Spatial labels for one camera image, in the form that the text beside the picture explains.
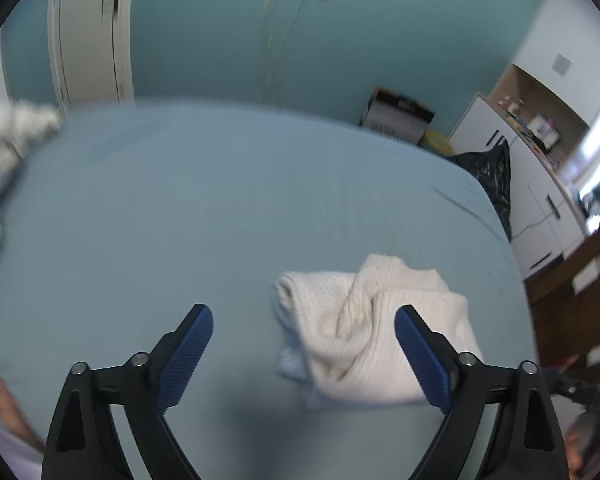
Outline thin hanging wires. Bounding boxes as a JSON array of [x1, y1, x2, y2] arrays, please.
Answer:
[[257, 0, 312, 107]]

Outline white door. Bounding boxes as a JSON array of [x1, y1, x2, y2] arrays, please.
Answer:
[[47, 0, 135, 112]]

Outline black plastic bag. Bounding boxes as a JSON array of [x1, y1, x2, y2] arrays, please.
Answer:
[[450, 139, 514, 242]]

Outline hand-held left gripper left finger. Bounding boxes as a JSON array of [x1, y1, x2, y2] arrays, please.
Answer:
[[41, 303, 215, 480]]

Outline grey-white bedding heap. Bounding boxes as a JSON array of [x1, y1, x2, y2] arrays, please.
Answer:
[[0, 101, 62, 162]]

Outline yellow basket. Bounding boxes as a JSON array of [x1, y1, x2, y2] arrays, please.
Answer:
[[422, 130, 457, 154]]

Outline brown wooden furniture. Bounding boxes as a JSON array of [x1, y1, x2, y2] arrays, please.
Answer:
[[524, 215, 600, 377]]

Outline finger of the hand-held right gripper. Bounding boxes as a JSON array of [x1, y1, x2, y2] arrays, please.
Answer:
[[544, 366, 597, 402]]

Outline black and grey box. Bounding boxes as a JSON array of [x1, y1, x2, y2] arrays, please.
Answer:
[[361, 87, 435, 147]]

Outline white cabinet with shelf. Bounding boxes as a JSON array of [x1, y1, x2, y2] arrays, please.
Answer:
[[449, 0, 600, 281]]

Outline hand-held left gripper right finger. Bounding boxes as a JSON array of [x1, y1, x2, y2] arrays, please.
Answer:
[[394, 304, 570, 480]]

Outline small shelf figurines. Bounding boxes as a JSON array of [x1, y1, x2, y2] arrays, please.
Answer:
[[499, 95, 527, 117]]

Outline white knit sweater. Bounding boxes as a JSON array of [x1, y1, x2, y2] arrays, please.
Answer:
[[271, 254, 485, 409]]

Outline person's right hand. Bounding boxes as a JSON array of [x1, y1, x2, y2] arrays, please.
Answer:
[[564, 427, 587, 478]]

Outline white label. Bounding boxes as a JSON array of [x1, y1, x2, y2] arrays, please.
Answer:
[[572, 257, 600, 294]]

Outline person's left bare foot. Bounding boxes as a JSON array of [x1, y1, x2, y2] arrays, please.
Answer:
[[0, 374, 47, 453]]

